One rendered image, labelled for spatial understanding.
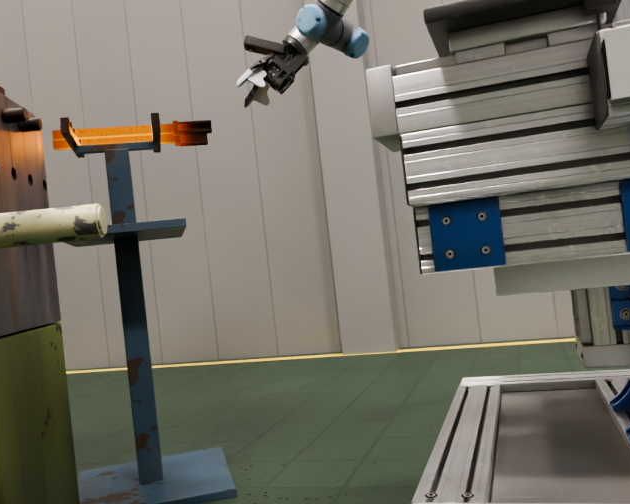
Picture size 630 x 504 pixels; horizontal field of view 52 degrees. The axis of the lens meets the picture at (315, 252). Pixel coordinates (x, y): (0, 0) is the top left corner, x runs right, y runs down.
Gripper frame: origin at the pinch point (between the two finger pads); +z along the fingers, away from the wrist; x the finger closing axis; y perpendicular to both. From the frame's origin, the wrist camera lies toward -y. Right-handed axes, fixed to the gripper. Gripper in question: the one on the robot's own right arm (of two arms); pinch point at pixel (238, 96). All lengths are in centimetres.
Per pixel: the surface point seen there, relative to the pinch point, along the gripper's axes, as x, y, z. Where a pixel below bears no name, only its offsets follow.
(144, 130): 1.3, -12.8, 23.2
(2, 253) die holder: -53, 8, 58
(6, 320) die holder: -52, 17, 66
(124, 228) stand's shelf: -15.2, 7.5, 44.0
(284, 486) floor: 1, 76, 65
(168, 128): 2.8, -9.0, 18.5
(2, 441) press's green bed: -57, 32, 78
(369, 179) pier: 186, 18, -47
